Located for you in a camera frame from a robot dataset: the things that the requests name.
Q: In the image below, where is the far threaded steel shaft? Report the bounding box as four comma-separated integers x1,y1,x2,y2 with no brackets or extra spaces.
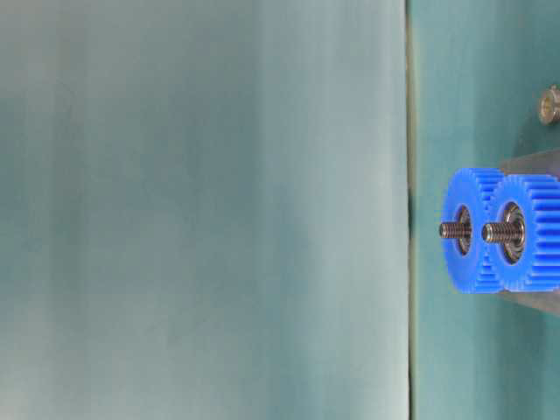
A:
438,221,472,240

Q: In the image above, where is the small metal washer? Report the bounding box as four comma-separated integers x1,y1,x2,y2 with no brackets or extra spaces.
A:
537,84,560,126

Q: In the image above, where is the threaded steel shaft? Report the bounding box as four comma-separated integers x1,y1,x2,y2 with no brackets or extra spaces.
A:
481,222,524,243
438,221,472,240

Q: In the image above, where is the far blue plastic gear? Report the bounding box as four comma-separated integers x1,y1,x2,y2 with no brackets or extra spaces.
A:
441,168,504,294

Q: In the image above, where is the grey metal base block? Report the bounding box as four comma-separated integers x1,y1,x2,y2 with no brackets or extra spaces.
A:
499,149,559,317

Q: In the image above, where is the blue plastic gear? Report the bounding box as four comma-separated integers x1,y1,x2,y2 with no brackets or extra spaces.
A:
488,174,559,292
441,168,504,294

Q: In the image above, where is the near blue plastic gear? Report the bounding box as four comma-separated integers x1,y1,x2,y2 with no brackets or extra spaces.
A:
488,174,559,292

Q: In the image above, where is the near threaded steel shaft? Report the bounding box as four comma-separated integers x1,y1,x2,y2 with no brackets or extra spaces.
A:
481,222,524,243

